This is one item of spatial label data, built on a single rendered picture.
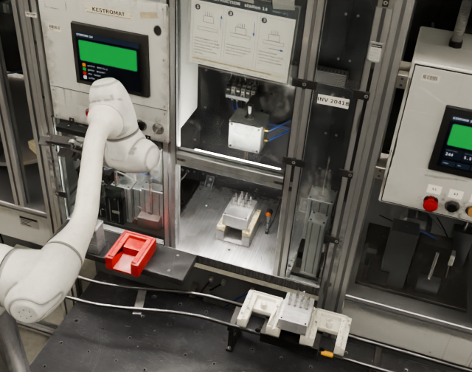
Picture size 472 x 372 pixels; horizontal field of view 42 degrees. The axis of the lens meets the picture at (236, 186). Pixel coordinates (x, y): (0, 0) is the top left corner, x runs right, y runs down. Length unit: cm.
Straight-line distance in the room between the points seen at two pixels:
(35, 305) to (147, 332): 101
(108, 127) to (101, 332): 92
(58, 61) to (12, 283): 88
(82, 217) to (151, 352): 84
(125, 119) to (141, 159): 12
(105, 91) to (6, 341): 68
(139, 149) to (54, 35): 48
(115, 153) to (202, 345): 83
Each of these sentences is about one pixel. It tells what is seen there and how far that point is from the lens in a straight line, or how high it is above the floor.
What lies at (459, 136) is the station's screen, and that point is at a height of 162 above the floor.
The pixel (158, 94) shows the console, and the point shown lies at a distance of 192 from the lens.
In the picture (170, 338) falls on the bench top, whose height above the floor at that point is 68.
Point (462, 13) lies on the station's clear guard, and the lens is 166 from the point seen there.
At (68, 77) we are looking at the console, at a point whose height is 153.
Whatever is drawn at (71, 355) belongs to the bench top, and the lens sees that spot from 229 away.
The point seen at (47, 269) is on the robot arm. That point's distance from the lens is 139.
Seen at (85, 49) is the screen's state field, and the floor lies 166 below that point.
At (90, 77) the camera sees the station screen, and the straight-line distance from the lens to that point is 199.
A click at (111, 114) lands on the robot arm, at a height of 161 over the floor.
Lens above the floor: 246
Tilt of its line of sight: 37 degrees down
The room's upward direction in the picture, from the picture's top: 4 degrees clockwise
